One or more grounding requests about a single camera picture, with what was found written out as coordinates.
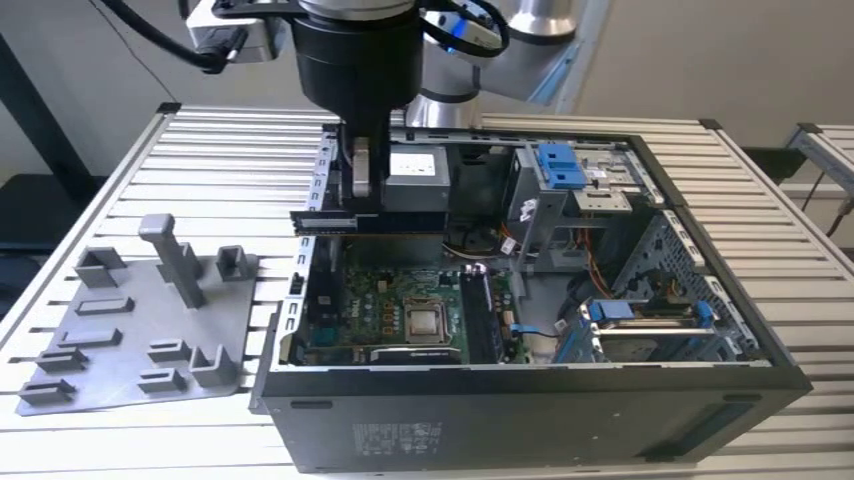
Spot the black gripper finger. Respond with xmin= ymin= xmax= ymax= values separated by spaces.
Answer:
xmin=337 ymin=123 xmax=390 ymax=217

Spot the black green RAM stick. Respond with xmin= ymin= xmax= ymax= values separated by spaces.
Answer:
xmin=290 ymin=209 xmax=448 ymax=237

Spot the grey power supply unit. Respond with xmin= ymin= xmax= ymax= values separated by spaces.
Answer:
xmin=330 ymin=144 xmax=454 ymax=267

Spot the grey metal drive cage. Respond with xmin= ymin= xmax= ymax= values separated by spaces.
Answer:
xmin=505 ymin=141 xmax=662 ymax=274

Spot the blue drive latch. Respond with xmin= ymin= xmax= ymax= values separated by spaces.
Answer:
xmin=536 ymin=142 xmax=584 ymax=192

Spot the green motherboard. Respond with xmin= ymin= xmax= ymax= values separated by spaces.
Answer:
xmin=293 ymin=263 xmax=536 ymax=366

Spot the silver CPU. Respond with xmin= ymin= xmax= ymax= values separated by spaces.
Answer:
xmin=408 ymin=309 xmax=448 ymax=337

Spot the metal socket cover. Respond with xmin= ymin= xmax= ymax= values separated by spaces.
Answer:
xmin=398 ymin=298 xmax=457 ymax=347

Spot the black graphics card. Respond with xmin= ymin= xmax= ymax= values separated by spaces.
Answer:
xmin=364 ymin=344 xmax=468 ymax=366

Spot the blue disk carrier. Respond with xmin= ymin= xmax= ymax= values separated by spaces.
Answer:
xmin=557 ymin=298 xmax=726 ymax=365

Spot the grey parts rack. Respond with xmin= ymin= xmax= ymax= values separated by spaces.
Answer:
xmin=14 ymin=212 xmax=261 ymax=417

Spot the grey hard disk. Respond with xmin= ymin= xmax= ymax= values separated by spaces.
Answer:
xmin=600 ymin=319 xmax=716 ymax=364

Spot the black PC case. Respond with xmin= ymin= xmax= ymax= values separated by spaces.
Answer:
xmin=250 ymin=122 xmax=816 ymax=475

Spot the aluminium slat side table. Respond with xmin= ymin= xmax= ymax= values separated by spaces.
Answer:
xmin=777 ymin=122 xmax=854 ymax=201

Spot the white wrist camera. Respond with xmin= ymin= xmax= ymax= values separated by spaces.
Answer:
xmin=185 ymin=8 xmax=295 ymax=64

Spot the black camera cable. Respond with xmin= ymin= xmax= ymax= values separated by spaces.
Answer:
xmin=99 ymin=0 xmax=241 ymax=75

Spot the white yellow wire bundle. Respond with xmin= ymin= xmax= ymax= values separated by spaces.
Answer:
xmin=442 ymin=224 xmax=520 ymax=261

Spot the black stand frame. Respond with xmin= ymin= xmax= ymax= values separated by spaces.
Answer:
xmin=0 ymin=32 xmax=109 ymax=251

